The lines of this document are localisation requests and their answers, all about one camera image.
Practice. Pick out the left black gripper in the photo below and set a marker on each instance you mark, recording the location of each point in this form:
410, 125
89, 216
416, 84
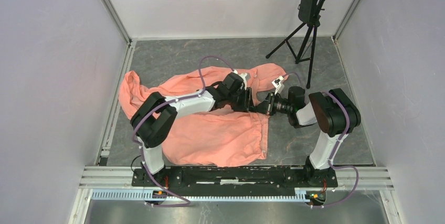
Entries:
246, 103

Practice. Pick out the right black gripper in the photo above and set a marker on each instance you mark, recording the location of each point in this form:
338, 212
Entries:
273, 96

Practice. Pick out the salmon pink jacket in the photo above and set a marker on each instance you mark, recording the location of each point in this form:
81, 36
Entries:
222, 137

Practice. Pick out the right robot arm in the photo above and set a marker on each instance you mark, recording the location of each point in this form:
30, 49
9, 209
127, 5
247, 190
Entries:
334, 113

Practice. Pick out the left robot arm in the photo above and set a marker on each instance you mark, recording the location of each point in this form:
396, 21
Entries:
154, 119

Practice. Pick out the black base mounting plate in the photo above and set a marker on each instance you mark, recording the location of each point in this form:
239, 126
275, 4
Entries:
237, 181

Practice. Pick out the black music stand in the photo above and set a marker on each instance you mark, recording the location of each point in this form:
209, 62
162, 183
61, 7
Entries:
309, 15

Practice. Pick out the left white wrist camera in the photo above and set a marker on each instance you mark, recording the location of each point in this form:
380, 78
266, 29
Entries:
245, 76

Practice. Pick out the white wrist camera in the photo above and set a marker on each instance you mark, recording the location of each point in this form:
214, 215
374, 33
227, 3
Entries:
245, 76
278, 84

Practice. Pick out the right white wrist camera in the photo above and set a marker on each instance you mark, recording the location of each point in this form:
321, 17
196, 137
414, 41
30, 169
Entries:
278, 84

